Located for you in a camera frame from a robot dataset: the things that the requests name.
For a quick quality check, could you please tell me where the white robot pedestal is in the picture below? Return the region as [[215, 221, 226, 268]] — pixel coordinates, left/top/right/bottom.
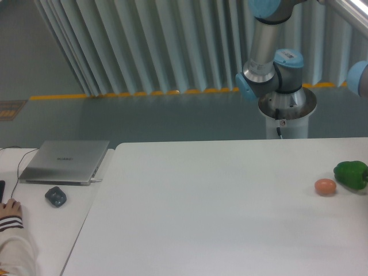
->
[[258, 87, 317, 139]]

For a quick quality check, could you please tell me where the green bell pepper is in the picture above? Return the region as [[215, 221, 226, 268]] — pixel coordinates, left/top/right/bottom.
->
[[333, 160, 367, 190]]

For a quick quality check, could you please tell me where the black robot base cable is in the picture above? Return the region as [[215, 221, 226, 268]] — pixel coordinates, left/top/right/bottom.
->
[[274, 108, 283, 140]]

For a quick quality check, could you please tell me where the cream striped sleeve forearm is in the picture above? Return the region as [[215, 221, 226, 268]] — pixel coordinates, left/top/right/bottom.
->
[[1, 216, 36, 275]]

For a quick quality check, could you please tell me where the brown egg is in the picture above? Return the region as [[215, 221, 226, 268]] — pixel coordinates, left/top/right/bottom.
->
[[315, 178, 337, 196]]

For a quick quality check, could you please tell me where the black mouse cable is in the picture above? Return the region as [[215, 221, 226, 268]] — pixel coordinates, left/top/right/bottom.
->
[[0, 146, 39, 200]]

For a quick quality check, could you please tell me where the person's hand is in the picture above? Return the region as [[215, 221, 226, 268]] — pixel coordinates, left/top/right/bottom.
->
[[1, 198, 22, 224]]

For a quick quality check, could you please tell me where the black phone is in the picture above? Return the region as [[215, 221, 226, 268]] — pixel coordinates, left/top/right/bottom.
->
[[0, 180, 6, 202]]

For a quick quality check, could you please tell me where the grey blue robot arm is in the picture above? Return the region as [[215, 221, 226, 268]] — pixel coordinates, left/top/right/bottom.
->
[[235, 1, 367, 99]]

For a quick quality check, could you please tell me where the silver closed laptop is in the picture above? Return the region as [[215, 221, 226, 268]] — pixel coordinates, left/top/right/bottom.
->
[[19, 140, 109, 186]]

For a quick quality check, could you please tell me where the folding white partition screen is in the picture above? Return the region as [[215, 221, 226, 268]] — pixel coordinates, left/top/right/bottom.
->
[[36, 1, 367, 96]]

